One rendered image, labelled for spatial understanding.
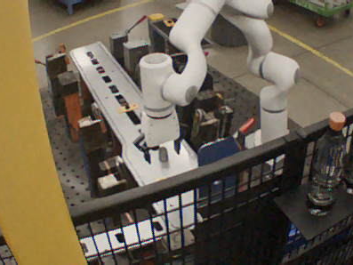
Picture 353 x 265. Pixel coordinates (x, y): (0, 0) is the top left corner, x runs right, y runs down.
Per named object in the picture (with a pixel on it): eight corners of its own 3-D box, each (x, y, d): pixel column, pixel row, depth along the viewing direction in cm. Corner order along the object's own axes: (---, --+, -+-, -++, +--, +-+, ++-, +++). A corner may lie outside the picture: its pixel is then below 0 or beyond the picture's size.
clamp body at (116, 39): (111, 92, 257) (105, 34, 236) (130, 86, 261) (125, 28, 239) (116, 100, 250) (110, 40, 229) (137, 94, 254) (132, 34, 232)
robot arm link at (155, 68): (182, 99, 134) (156, 89, 139) (180, 57, 126) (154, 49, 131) (163, 113, 129) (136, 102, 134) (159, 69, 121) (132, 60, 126)
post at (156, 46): (151, 92, 255) (146, 18, 229) (164, 88, 257) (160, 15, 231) (156, 99, 249) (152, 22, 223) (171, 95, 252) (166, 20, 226)
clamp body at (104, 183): (107, 244, 171) (89, 175, 150) (135, 235, 175) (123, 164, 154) (116, 259, 164) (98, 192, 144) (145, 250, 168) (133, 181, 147)
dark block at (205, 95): (195, 183, 197) (192, 92, 172) (211, 178, 199) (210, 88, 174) (200, 190, 193) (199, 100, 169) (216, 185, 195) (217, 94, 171)
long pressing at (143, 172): (63, 53, 238) (63, 51, 237) (101, 42, 245) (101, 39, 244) (172, 236, 136) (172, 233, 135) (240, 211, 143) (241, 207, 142)
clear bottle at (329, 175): (298, 203, 82) (313, 111, 70) (322, 189, 84) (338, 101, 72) (316, 222, 77) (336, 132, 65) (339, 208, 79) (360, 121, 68)
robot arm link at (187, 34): (240, 27, 133) (191, 115, 128) (196, 14, 141) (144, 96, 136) (230, 9, 125) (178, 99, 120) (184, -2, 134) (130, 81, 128)
